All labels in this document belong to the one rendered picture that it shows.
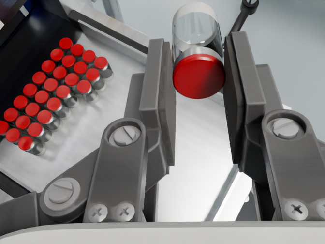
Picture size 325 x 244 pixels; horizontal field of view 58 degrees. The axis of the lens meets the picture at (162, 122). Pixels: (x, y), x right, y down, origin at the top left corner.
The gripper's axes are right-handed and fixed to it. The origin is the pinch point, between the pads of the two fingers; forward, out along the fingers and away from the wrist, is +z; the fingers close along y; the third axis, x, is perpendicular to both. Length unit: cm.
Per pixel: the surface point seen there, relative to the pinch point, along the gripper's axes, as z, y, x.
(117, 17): 83, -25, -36
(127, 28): 39.3, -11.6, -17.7
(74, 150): 19.6, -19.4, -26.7
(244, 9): 128, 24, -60
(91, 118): 24.3, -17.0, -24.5
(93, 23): 37.9, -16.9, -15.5
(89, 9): 42.8, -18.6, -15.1
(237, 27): 122, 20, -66
